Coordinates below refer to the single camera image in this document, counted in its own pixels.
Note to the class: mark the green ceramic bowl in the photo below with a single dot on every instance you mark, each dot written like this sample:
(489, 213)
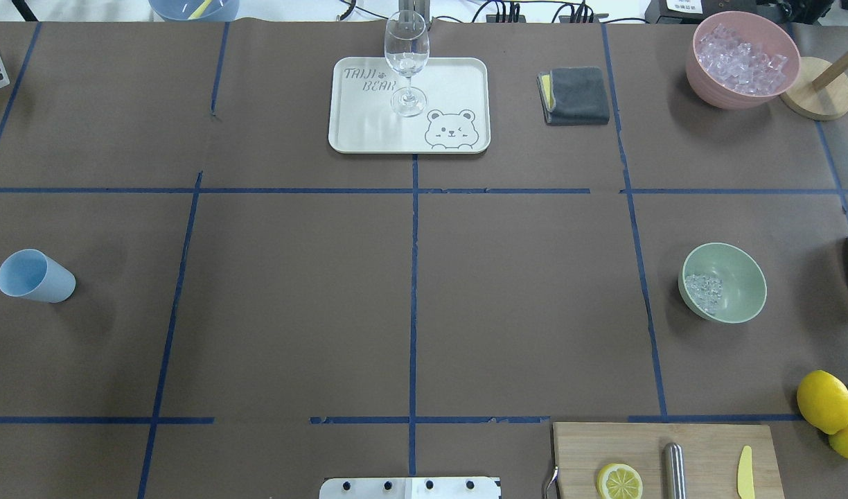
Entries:
(744, 284)

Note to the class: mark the light blue plastic cup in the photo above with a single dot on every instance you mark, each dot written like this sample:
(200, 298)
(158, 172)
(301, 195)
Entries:
(32, 275)

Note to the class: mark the pink bowl of ice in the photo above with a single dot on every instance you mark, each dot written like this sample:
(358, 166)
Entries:
(738, 60)

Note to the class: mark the white bear serving tray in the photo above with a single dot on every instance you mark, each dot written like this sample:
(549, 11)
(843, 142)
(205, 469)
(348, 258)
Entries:
(456, 120)

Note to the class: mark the clear wine glass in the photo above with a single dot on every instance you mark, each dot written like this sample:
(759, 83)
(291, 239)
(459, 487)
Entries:
(407, 48)

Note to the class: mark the grey folded cloth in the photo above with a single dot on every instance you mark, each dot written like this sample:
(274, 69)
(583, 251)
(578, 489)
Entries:
(574, 96)

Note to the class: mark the lemon half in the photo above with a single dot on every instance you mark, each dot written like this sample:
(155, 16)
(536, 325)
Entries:
(618, 480)

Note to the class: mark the steel muddler rod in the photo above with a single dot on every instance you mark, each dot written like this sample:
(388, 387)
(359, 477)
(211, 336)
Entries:
(674, 475)

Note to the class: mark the blue plastic basin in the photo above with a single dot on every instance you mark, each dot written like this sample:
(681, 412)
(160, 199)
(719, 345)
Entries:
(196, 11)

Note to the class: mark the wooden cutting board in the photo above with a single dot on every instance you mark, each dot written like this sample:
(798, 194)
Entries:
(710, 454)

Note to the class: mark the yellow plastic knife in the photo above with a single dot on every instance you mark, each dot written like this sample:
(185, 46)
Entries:
(744, 474)

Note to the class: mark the wooden cup stand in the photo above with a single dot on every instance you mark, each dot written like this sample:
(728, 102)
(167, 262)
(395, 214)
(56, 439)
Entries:
(821, 89)

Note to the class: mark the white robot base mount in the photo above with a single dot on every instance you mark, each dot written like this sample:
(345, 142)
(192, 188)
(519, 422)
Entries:
(412, 487)

